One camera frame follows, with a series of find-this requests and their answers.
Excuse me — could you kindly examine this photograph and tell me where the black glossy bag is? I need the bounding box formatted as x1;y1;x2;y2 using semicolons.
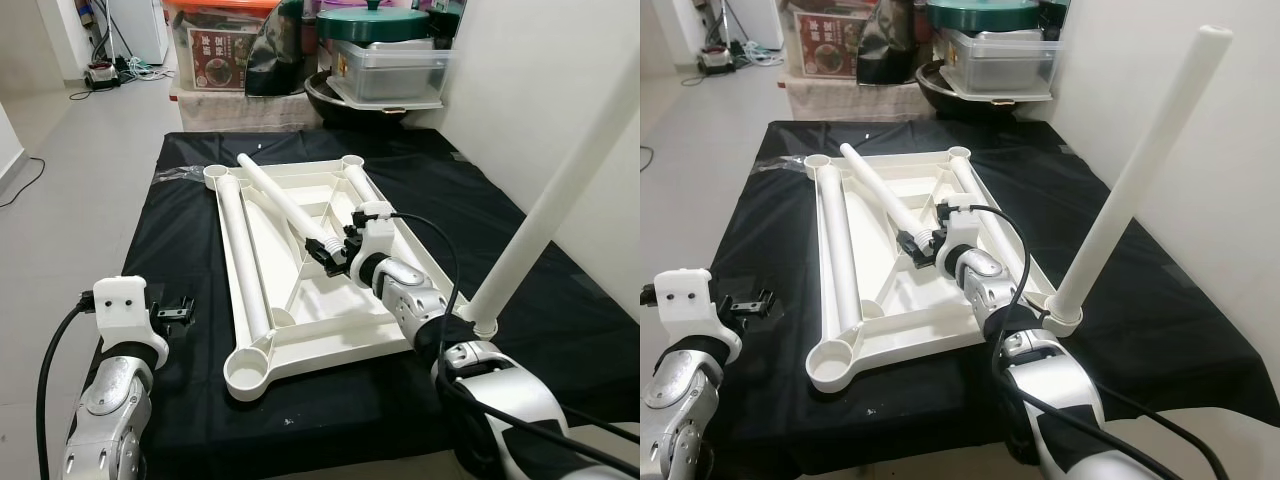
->
855;0;926;86
245;0;321;98

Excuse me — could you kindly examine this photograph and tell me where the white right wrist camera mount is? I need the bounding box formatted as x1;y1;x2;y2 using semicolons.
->
935;198;993;259
345;200;401;263

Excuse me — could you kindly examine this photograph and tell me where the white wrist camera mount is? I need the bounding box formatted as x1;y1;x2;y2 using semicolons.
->
92;275;161;346
345;200;401;263
935;198;993;259
650;268;741;346

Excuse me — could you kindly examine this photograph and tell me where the dark green pot lid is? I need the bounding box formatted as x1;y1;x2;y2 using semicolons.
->
315;0;436;43
925;0;1041;31

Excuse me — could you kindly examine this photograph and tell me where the black round wok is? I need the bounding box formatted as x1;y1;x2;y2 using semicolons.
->
303;72;446;129
915;62;1051;119

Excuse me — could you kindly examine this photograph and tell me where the white refrigerator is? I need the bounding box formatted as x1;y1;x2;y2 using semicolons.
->
735;0;786;49
105;0;171;66

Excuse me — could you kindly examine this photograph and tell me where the red printed carton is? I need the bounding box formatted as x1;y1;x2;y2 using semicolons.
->
190;28;263;91
800;12;863;79

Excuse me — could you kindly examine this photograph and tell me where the power strip with cables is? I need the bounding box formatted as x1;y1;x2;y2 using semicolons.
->
85;60;151;93
697;40;761;73

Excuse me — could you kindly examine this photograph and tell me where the clear plastic storage container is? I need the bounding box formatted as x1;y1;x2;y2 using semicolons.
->
940;28;1063;101
330;38;456;109

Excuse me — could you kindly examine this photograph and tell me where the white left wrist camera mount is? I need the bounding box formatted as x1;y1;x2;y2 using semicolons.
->
92;275;161;346
650;268;741;346

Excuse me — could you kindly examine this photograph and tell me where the white plastic table top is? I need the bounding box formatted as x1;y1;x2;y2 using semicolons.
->
803;145;1086;394
203;155;501;403

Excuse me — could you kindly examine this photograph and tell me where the beige cloth covered stand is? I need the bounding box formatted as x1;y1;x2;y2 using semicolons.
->
785;78;936;123
172;90;331;133

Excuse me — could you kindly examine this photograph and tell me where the black tablecloth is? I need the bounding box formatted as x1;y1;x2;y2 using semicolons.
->
118;125;641;471
722;120;1261;471

